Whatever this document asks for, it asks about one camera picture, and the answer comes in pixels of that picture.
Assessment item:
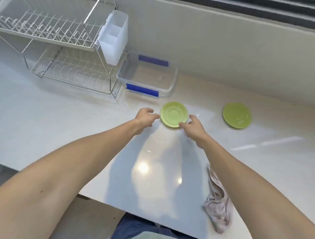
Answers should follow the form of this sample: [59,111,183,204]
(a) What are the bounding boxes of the person's left hand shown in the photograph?
[134,108,160,135]

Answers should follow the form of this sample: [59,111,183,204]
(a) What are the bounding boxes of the person's right hand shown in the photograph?
[178,114,210,149]

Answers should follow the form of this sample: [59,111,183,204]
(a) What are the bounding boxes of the green plate with ringed base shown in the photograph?
[160,102,189,129]

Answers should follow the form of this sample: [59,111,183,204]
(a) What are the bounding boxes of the person's left forearm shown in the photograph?
[0,119,141,239]

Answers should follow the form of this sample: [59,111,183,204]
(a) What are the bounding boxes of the person's right forearm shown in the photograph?
[197,136,315,239]

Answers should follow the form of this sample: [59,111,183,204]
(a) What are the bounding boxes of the clear container with blue clips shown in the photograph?
[116,52,179,99]

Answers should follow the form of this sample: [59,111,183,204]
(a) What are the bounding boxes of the plain green plate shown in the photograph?
[222,102,252,129]

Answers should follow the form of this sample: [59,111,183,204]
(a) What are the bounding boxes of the white plastic cutlery holder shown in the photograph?
[98,10,129,66]

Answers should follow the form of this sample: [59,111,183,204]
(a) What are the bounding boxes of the crumpled pink dish cloth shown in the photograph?
[202,163,233,234]

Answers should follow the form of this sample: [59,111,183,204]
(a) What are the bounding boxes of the person's blue jeans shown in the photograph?
[110,213,198,239]

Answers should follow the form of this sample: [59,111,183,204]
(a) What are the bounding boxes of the metal two-tier dish rack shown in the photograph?
[0,0,129,99]

